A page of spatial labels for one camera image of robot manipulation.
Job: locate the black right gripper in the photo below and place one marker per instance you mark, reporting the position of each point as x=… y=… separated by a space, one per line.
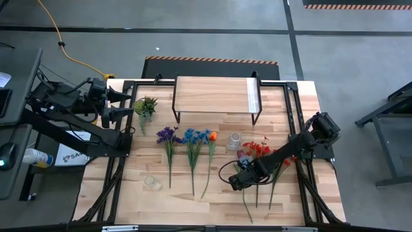
x=256 y=174

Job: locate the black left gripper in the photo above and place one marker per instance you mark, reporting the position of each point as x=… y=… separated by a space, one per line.
x=96 y=93

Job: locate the orange artificial tulip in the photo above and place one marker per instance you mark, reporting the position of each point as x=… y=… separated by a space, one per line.
x=213 y=136

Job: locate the purple artificial flower bunch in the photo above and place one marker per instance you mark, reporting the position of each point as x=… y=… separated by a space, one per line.
x=167 y=135

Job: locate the blue artificial flower bunch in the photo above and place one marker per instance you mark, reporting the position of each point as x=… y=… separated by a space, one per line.
x=193 y=137

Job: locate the small clear glass vase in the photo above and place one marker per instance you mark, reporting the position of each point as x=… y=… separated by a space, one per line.
x=152 y=183

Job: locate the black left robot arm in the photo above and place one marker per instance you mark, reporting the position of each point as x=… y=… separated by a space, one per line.
x=96 y=132

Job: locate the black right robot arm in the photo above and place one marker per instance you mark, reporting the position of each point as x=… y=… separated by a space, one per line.
x=289 y=149

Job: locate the green artificial succulent plant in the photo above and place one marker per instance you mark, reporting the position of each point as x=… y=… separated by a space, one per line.
x=146 y=106

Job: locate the tall patterned glass vase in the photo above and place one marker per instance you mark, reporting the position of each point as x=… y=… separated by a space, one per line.
x=234 y=141

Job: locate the white printed cardboard box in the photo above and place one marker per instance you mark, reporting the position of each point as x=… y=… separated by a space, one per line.
x=69 y=158

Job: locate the black diagonal support beam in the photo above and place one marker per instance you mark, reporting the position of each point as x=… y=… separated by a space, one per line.
x=38 y=124

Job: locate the white spray bottle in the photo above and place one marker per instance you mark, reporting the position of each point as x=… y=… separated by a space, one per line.
x=37 y=157

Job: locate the black striped-edge floor mat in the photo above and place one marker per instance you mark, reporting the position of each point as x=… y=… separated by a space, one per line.
x=209 y=69
x=354 y=2

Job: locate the black desk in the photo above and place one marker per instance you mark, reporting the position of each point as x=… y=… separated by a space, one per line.
x=19 y=80

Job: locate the black phone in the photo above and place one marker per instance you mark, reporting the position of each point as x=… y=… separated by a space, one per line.
x=4 y=103

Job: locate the white paper sheet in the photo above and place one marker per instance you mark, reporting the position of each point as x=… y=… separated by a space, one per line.
x=4 y=80

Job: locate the black desk leg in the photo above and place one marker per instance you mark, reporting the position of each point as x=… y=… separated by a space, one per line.
x=27 y=180

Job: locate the black computer mouse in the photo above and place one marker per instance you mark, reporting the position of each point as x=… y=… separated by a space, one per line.
x=7 y=154

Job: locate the small caster wheel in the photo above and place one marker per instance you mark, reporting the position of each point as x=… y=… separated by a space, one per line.
x=31 y=197

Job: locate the dark metal stand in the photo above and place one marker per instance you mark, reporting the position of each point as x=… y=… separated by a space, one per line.
x=383 y=151

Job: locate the silver aluminium bracket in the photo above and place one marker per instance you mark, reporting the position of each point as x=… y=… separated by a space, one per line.
x=120 y=228
x=299 y=229

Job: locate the wooden shelf with black frame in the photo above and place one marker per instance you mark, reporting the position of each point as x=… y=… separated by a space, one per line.
x=212 y=95

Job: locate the black aluminium table frame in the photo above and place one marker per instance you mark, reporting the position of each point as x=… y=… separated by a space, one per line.
x=291 y=86

